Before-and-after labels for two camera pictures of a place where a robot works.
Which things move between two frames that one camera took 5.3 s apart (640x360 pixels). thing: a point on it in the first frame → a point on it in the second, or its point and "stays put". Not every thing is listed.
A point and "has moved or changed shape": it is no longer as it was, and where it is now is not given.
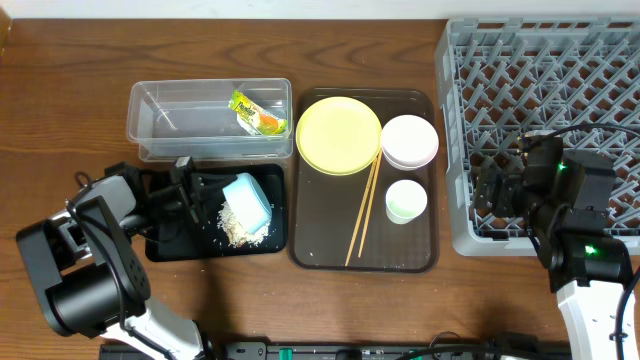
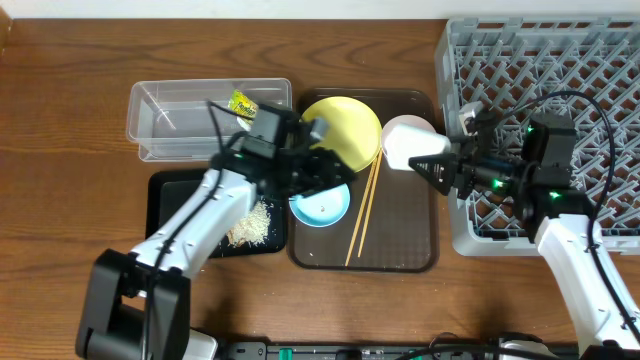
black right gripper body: (511, 200) → (499, 176)
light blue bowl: (248, 202) has moved or changed shape
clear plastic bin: (189, 119) stays put
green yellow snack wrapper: (255, 118) stays put
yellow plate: (338, 136) stays put
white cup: (405, 199) → (405, 143)
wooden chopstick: (371, 205) stays put
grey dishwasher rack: (502, 79) stays put
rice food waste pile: (236, 234) stays put
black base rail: (362, 351) stays put
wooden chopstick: (362, 208) stays put
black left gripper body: (185, 195) → (310, 170)
